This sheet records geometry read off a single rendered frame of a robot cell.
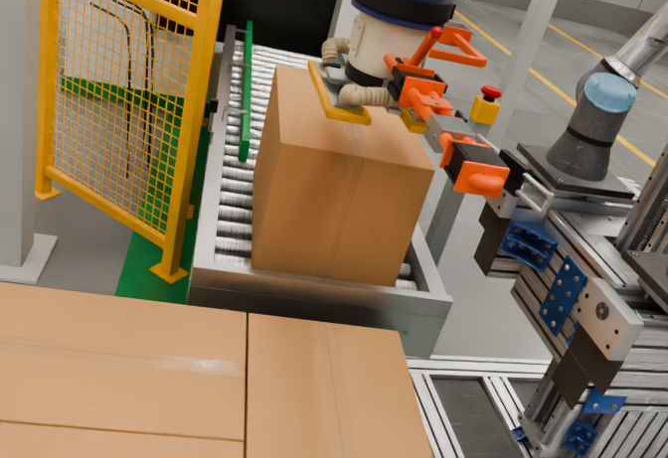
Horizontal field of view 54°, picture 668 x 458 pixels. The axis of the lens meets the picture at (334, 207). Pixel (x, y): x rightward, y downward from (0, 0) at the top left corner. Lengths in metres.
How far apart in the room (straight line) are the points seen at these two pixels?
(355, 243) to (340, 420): 0.50
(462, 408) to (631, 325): 0.95
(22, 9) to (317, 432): 1.49
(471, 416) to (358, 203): 0.80
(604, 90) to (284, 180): 0.79
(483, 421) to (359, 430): 0.74
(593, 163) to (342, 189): 0.61
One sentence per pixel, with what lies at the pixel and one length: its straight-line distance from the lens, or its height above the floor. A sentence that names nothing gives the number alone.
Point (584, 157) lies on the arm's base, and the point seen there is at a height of 1.09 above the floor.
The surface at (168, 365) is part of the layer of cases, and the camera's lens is 1.51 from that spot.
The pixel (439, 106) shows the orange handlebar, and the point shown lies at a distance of 1.22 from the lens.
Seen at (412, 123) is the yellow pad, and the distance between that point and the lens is 1.47.
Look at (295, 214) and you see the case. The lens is 1.69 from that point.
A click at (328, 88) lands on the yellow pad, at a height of 1.11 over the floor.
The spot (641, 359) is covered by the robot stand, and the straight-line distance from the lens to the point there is 1.38.
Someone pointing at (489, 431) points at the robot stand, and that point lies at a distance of 2.12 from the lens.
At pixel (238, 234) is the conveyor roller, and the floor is 0.53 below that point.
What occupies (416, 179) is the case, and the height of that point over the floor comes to 0.92.
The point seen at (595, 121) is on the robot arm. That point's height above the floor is 1.18.
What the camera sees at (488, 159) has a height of 1.24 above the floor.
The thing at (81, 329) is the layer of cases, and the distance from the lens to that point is 1.58.
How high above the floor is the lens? 1.59
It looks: 28 degrees down
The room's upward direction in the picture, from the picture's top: 16 degrees clockwise
